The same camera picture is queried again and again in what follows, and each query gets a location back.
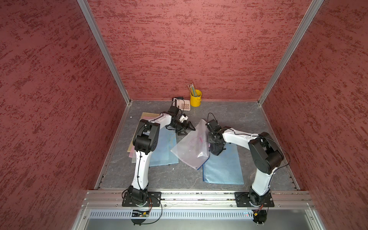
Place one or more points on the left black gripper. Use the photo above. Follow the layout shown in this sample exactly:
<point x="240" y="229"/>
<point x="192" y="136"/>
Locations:
<point x="188" y="125"/>

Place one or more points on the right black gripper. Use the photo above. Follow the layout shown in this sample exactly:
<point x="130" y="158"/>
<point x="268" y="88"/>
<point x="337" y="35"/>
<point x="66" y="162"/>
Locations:
<point x="209" y="138"/>

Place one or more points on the white mesh document bag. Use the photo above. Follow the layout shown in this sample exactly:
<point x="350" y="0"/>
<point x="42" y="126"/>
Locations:
<point x="193" y="149"/>

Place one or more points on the light blue document bag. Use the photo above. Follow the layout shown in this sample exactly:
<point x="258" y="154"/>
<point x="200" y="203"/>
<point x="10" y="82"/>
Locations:
<point x="162" y="154"/>

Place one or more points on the yellow mesh document bag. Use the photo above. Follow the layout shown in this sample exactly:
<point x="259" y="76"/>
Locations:
<point x="147" y="116"/>

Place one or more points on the green mesh document bag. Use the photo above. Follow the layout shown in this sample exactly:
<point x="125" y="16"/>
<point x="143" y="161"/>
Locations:
<point x="132" y="153"/>

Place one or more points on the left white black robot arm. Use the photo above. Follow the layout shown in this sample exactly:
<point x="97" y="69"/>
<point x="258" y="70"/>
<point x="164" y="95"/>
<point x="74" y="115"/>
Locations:
<point x="145" y="142"/>

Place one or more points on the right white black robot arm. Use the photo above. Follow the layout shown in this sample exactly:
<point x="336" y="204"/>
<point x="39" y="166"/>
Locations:
<point x="266" y="154"/>

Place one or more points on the blue mesh document bag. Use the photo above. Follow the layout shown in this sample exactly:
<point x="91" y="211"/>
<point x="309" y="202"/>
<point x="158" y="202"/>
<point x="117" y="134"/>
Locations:
<point x="225" y="168"/>

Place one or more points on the pink desk calculator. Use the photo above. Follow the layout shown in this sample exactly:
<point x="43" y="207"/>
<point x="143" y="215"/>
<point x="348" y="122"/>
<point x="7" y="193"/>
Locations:
<point x="182" y="104"/>

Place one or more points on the yellow pen cup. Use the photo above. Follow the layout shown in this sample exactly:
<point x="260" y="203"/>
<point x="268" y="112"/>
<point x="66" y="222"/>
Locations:
<point x="195" y="100"/>

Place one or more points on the coloured pencils bundle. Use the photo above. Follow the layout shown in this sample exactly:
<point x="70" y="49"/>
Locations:
<point x="192" y="90"/>

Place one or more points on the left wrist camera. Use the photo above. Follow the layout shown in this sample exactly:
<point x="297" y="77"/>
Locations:
<point x="177" y="115"/>

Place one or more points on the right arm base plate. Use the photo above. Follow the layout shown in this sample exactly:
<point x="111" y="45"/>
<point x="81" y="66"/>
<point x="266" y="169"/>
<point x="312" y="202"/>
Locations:
<point x="253" y="200"/>

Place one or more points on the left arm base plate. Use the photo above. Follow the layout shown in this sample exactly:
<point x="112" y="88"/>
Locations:
<point x="145" y="200"/>

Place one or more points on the aluminium front rail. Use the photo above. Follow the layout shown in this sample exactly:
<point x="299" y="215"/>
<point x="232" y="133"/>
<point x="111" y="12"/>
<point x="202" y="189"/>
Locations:
<point x="196" y="204"/>

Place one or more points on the left aluminium corner post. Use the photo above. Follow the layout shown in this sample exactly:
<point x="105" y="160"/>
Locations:
<point x="88" y="15"/>

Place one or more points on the aluminium corner post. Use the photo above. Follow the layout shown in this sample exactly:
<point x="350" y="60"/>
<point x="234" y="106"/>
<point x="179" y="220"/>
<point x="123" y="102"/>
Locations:
<point x="88" y="15"/>
<point x="297" y="37"/>

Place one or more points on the right aluminium corner post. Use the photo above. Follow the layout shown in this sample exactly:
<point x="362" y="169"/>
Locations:
<point x="297" y="37"/>

